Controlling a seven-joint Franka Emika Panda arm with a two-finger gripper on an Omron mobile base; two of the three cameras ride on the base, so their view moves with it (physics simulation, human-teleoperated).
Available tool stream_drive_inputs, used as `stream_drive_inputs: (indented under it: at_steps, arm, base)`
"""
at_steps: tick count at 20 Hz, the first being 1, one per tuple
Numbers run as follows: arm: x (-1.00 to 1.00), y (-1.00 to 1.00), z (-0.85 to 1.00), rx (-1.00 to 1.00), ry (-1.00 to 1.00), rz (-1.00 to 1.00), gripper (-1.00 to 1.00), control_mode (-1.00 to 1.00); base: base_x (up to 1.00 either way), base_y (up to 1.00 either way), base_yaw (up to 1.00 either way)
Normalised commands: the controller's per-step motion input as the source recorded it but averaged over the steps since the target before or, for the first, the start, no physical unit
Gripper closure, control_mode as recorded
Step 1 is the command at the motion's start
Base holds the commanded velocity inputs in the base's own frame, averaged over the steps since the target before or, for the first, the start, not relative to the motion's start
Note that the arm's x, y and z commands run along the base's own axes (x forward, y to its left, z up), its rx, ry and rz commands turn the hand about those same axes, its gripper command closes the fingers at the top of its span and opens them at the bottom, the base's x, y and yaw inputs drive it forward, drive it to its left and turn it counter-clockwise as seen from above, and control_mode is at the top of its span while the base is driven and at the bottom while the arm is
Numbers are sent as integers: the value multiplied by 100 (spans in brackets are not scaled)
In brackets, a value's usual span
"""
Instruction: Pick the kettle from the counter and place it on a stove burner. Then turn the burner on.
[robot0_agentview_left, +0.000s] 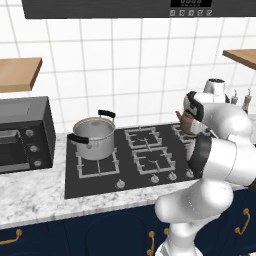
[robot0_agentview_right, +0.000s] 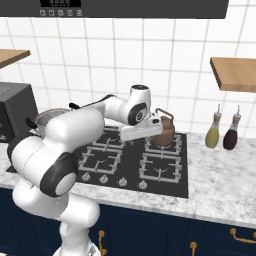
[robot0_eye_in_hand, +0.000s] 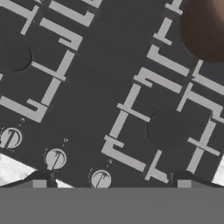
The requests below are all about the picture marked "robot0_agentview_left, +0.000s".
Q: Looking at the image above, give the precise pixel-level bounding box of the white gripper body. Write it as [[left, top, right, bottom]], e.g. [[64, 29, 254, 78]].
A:
[[192, 119, 212, 137]]

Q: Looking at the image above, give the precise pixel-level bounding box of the brown kettle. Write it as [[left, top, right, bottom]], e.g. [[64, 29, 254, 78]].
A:
[[175, 109, 199, 136]]

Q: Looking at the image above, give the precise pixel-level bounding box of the small grey bottle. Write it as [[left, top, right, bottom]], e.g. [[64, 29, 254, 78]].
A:
[[232, 88, 240, 105]]

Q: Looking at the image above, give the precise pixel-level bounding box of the black gas hob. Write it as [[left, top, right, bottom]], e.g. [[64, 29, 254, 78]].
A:
[[63, 122, 215, 200]]

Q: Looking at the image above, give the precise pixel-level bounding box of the navy cupboard door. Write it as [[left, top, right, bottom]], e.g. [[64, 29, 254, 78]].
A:
[[195, 186, 256, 256], [63, 203, 161, 256]]

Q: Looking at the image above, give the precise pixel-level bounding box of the dark range hood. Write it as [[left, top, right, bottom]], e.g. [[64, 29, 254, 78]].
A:
[[21, 0, 256, 20]]

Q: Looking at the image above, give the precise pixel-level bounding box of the black toaster oven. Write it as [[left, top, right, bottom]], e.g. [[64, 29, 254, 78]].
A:
[[0, 96, 57, 175]]

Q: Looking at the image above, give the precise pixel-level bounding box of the wooden wall shelf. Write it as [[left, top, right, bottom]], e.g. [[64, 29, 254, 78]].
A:
[[0, 56, 44, 94], [222, 48, 256, 71]]

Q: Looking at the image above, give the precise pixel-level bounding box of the silver pot with black handles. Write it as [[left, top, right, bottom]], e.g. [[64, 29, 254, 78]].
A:
[[67, 109, 117, 162]]

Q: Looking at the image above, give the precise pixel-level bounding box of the gold drawer handle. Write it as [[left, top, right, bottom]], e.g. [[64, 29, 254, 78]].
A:
[[0, 228, 24, 247]]

